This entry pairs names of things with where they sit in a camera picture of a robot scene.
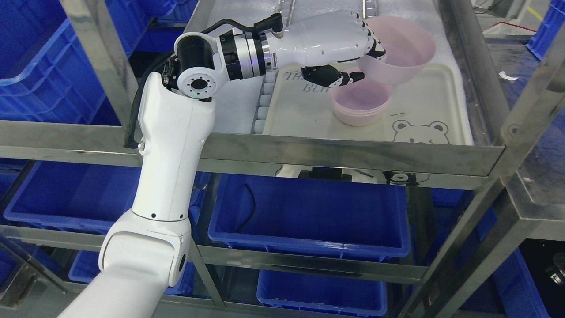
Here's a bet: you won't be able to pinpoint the blue crate bottom centre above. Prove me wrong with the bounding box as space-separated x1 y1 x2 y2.
256 270 388 318

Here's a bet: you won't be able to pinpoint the cream bear tray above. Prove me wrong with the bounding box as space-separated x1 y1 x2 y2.
263 63 474 145

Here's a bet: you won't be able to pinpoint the blue crate upper left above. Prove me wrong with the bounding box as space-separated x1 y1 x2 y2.
0 0 155 126

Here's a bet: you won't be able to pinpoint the stacked pink bowls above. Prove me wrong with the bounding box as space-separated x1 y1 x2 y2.
329 78 394 127

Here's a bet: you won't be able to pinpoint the steel target shelf frame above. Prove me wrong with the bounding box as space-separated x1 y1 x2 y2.
0 0 565 318

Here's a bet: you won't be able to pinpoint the blue crate under shelf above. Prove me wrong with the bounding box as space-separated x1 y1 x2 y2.
207 174 411 261

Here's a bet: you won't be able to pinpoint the pink plastic bowl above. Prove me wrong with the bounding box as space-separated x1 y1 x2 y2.
357 16 436 85

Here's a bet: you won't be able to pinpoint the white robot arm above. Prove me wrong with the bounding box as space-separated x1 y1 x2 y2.
60 13 284 318

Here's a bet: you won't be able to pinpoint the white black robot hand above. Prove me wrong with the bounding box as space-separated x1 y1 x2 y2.
267 10 387 88

